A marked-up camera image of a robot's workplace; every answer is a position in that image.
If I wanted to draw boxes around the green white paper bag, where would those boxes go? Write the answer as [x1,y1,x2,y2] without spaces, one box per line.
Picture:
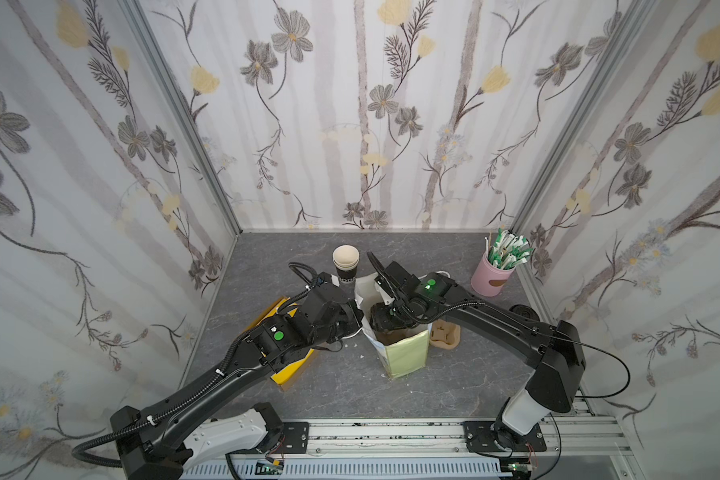
[354,274,432,378]

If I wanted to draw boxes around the black paper coffee cup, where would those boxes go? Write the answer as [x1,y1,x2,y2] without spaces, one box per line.
[509,304,540,321]

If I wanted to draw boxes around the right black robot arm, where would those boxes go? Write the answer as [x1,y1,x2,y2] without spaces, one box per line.
[367,252,588,450]

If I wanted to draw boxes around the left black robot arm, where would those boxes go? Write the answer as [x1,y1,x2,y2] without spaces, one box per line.
[71,261,363,479]

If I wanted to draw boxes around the brown pulp cup carrier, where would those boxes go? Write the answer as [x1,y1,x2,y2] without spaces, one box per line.
[429,319,461,350]

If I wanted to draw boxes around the pink straw holder cup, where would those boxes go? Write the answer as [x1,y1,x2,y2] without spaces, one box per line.
[470,256,514,297]

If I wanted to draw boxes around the green white wrapped straws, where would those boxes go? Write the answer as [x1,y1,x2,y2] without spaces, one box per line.
[483,228,534,270]

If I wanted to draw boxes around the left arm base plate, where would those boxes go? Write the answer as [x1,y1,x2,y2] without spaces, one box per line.
[276,421,310,455]

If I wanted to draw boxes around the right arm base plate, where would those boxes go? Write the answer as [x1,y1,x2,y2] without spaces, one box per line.
[462,420,547,454]

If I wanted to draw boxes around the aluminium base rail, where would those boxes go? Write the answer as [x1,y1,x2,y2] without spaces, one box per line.
[178,410,645,479]

